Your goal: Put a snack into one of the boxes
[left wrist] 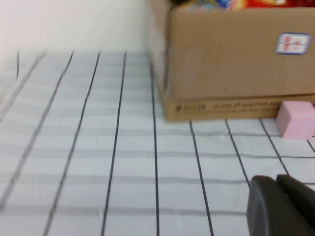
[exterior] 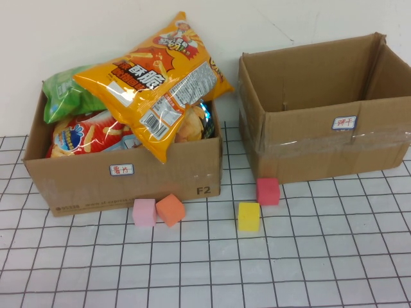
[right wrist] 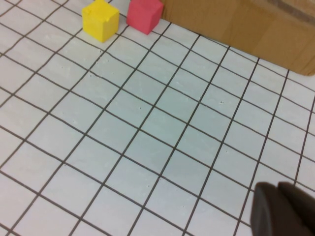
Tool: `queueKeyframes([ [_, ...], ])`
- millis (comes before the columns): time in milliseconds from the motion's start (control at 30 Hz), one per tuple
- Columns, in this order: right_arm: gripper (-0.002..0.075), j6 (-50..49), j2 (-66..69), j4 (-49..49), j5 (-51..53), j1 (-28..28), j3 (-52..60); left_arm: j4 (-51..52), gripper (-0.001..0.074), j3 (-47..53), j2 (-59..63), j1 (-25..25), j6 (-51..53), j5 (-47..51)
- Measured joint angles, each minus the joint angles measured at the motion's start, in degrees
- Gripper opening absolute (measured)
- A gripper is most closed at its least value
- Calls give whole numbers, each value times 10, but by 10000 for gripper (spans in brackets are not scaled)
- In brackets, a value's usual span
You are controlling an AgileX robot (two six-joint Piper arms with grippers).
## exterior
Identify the yellow foam cube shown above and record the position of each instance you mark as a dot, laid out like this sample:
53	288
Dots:
248	216

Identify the cardboard box with F2 print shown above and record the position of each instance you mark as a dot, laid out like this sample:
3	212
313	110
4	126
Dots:
160	179

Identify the orange snack bag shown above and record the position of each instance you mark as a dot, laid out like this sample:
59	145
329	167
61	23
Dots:
154	86

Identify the light pink foam cube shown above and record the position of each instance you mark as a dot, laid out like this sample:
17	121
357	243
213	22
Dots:
144	213

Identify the cardboard box with clear tape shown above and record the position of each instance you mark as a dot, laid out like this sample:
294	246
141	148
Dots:
321	154

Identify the blue chips snack bag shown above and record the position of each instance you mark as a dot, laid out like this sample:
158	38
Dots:
192	125

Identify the orange foam cube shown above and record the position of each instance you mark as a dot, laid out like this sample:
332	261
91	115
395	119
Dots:
170	210

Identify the green snack bag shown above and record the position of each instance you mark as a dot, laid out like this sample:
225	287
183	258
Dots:
64	99

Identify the red snack bag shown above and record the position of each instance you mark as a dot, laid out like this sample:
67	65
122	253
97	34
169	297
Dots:
90	134

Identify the magenta foam cube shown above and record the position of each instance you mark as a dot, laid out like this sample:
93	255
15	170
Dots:
268	192

